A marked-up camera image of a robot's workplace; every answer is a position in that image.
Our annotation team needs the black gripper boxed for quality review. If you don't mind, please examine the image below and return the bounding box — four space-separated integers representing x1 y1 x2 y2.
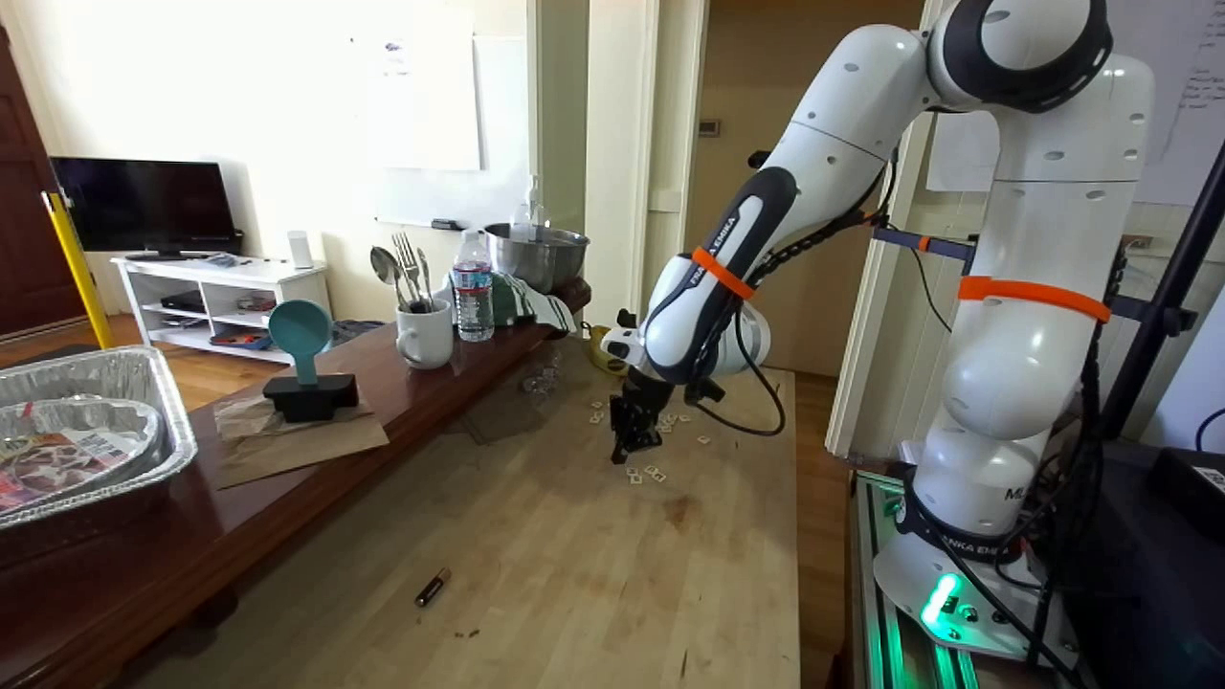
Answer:
611 371 674 465

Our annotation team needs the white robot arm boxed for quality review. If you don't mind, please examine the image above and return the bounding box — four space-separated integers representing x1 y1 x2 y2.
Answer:
605 0 1151 558

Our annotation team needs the yellow black hand tool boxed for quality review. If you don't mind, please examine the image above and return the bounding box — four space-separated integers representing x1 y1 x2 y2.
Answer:
584 326 625 377

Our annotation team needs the green striped white towel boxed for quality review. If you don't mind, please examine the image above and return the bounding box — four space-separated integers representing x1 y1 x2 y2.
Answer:
492 275 578 335

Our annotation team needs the large steel mixing bowl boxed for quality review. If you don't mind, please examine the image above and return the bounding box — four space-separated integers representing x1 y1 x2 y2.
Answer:
489 224 591 290

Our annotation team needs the clear plastic water bottle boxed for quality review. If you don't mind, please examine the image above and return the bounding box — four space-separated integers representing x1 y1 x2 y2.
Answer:
453 230 492 343

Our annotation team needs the white ceramic mug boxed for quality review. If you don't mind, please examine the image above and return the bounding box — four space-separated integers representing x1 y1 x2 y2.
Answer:
395 303 453 371

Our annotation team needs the small black marker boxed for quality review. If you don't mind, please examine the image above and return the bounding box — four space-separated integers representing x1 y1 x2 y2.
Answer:
413 575 453 608

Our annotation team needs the teal scoop on black base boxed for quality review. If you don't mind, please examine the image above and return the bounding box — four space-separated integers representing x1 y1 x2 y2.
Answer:
263 298 355 420

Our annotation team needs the brown cardboard sheet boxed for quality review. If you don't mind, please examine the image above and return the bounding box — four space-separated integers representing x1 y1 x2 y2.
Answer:
214 397 392 487

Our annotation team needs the white tv shelf unit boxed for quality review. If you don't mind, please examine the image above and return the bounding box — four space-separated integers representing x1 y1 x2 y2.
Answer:
115 256 329 366

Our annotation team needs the black flat screen television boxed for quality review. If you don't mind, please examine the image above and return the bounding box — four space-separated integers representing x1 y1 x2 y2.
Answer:
53 158 242 256

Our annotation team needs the aluminium foil tray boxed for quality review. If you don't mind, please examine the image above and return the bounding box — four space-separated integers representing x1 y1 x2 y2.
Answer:
0 346 199 533

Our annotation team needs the dark wooden side table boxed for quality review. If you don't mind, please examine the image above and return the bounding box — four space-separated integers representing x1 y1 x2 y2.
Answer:
0 326 555 689

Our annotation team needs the yellow stick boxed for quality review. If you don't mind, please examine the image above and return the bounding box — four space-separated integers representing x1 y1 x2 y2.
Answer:
43 193 115 350

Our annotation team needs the robot base plate green light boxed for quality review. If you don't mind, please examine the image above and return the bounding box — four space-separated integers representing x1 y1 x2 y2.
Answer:
873 536 1081 667

